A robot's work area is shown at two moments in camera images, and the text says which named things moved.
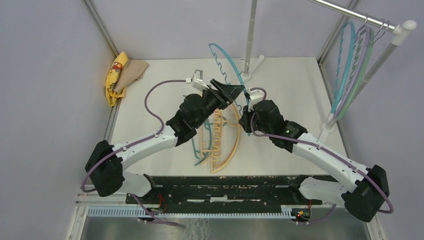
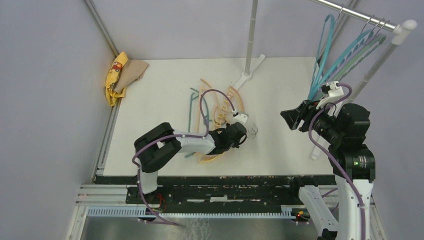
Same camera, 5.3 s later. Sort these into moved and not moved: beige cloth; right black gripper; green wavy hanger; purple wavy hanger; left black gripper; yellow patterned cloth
Moved: right black gripper; green wavy hanger; purple wavy hanger; left black gripper
Not moved: yellow patterned cloth; beige cloth
